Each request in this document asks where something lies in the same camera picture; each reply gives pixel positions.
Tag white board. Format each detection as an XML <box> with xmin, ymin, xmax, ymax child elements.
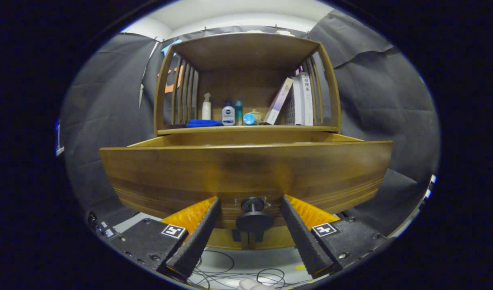
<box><xmin>54</xmin><ymin>119</ymin><xmax>65</xmax><ymax>157</ymax></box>

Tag wooden cabinet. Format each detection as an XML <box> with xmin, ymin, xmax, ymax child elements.
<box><xmin>153</xmin><ymin>32</ymin><xmax>342</xmax><ymax>250</ymax></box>

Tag black drawer knob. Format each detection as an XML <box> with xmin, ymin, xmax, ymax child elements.
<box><xmin>235</xmin><ymin>197</ymin><xmax>274</xmax><ymax>234</ymax></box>

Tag white black striped object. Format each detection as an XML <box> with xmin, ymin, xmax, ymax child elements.
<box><xmin>418</xmin><ymin>174</ymin><xmax>437</xmax><ymax>210</ymax></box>

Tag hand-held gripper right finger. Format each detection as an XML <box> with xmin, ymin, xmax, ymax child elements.
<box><xmin>280</xmin><ymin>195</ymin><xmax>389</xmax><ymax>280</ymax></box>

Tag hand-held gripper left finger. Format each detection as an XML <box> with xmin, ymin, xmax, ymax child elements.
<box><xmin>103</xmin><ymin>196</ymin><xmax>222</xmax><ymax>282</ymax></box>

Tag purple white book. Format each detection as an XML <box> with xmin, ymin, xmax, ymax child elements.
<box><xmin>263</xmin><ymin>77</ymin><xmax>294</xmax><ymax>125</ymax></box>

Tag black floor cables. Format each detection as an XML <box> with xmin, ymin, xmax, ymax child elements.
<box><xmin>188</xmin><ymin>249</ymin><xmax>295</xmax><ymax>290</ymax></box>

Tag white bottle with blue cap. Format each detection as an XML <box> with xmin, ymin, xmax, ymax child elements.
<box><xmin>222</xmin><ymin>100</ymin><xmax>236</xmax><ymax>126</ymax></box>

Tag black electronic device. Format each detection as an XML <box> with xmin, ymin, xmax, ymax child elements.
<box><xmin>87</xmin><ymin>211</ymin><xmax>120</xmax><ymax>242</ymax></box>

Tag blue folded cloth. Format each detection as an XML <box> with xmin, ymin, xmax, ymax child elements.
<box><xmin>186</xmin><ymin>119</ymin><xmax>224</xmax><ymax>128</ymax></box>

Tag wooden drawer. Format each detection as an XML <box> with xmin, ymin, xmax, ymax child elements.
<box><xmin>99</xmin><ymin>133</ymin><xmax>393</xmax><ymax>231</ymax></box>

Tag wooden countertop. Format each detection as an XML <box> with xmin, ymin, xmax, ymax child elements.
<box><xmin>157</xmin><ymin>125</ymin><xmax>339</xmax><ymax>135</ymax></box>

